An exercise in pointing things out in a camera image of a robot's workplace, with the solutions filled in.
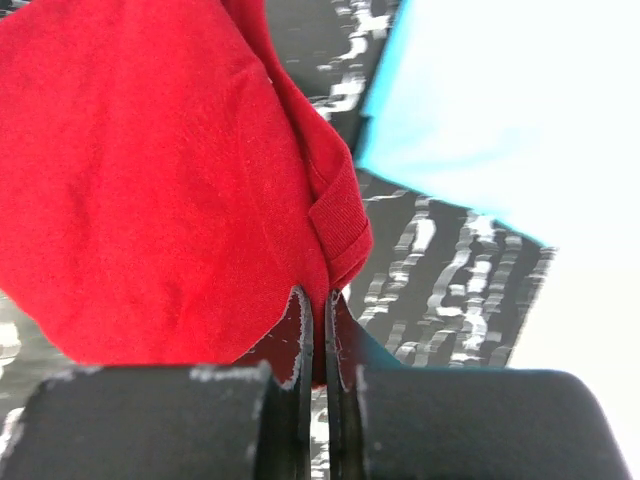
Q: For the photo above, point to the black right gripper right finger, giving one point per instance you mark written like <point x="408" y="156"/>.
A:
<point x="391" y="421"/>

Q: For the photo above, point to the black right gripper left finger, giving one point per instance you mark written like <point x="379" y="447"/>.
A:
<point x="246" y="420"/>

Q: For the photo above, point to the red t shirt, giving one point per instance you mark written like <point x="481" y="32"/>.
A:
<point x="164" y="183"/>

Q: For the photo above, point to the folded cyan t shirt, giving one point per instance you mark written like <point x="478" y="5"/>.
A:
<point x="527" y="111"/>

